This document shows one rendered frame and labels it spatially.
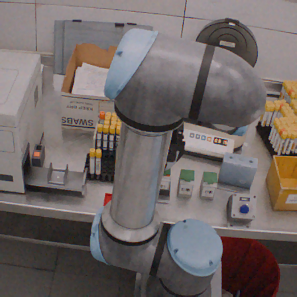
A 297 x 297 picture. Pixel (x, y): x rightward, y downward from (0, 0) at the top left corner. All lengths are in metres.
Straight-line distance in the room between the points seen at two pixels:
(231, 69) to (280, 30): 1.12
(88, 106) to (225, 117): 0.90
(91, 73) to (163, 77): 1.09
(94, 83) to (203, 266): 0.92
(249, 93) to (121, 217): 0.36
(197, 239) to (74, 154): 0.67
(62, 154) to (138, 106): 0.86
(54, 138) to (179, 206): 0.46
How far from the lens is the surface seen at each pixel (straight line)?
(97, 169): 1.50
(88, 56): 1.84
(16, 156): 1.39
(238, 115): 0.78
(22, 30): 1.92
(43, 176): 1.49
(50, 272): 2.38
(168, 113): 0.78
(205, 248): 1.04
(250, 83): 0.77
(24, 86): 1.38
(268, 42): 1.88
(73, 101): 1.61
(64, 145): 1.63
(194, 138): 1.63
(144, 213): 0.97
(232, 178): 1.55
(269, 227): 1.51
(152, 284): 1.18
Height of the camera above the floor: 2.00
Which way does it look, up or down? 43 degrees down
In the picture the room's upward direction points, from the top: 7 degrees clockwise
